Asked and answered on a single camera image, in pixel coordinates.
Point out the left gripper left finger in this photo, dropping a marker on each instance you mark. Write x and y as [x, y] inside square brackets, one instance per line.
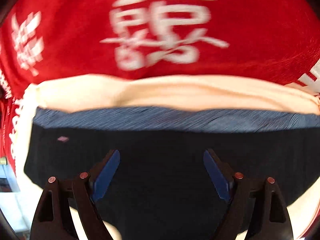
[53, 219]

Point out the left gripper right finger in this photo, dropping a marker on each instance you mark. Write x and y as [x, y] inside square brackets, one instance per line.
[270, 218]

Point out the black pants blue waistband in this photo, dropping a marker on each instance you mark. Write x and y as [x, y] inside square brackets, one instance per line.
[161, 188]

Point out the cream towel cushion cover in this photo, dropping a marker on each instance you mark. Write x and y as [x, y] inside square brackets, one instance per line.
[190, 93]

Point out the red sofa cover white characters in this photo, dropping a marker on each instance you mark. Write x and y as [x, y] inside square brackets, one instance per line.
[41, 40]

